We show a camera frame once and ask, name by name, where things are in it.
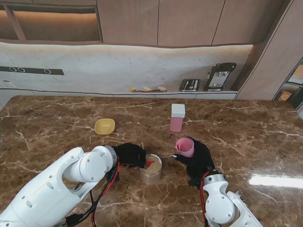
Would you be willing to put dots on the red plastic measuring spoon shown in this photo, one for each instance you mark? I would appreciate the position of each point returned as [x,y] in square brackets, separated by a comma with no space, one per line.
[149,163]

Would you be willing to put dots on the lit open shelf niche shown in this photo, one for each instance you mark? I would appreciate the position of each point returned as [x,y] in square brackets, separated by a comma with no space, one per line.
[47,23]

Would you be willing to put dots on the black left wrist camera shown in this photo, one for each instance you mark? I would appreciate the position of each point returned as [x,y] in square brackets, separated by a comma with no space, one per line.
[113,177]

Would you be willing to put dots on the black espresso machine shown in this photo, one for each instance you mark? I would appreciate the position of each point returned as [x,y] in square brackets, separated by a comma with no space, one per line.
[219,75]

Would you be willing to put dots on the clear jar of grain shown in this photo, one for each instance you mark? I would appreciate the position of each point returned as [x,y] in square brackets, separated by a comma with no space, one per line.
[152,172]

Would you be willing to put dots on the black silver toaster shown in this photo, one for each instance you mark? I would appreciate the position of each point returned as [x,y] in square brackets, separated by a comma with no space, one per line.
[189,85]

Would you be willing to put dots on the tall wooden cabinet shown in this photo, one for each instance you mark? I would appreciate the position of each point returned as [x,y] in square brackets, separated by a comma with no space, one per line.
[265,59]

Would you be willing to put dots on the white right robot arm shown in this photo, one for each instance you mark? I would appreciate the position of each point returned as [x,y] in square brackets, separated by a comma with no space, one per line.
[225,205]

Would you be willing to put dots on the wooden cutting board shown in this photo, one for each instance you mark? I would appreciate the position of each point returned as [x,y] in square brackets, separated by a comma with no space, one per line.
[154,90]

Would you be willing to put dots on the wooden wall cabinets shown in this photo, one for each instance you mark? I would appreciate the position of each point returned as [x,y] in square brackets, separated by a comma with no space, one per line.
[165,21]

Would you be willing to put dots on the pink plastic measuring cup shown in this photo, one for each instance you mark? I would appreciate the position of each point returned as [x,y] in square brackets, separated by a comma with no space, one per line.
[185,147]

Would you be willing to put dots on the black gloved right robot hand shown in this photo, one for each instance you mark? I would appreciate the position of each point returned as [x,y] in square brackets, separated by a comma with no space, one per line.
[200,160]

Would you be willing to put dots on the yellow fruit piece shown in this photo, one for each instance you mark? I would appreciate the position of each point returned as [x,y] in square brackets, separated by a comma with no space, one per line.
[132,89]
[146,89]
[162,88]

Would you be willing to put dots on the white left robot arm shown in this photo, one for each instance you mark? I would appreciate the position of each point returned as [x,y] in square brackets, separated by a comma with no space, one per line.
[54,189]

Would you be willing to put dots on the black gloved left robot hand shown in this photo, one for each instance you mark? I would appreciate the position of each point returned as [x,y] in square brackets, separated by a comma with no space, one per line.
[130,154]

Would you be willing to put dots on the round wooden ornament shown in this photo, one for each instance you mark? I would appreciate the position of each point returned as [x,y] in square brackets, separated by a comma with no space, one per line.
[285,95]

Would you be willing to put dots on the black wall control panel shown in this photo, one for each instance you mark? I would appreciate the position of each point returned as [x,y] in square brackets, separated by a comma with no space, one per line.
[30,71]

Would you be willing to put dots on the pink container with white lid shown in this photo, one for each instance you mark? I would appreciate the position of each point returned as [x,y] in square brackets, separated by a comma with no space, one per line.
[177,111]

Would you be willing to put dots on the yellow plastic bowl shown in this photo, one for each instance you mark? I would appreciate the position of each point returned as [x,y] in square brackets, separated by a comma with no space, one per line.
[104,126]

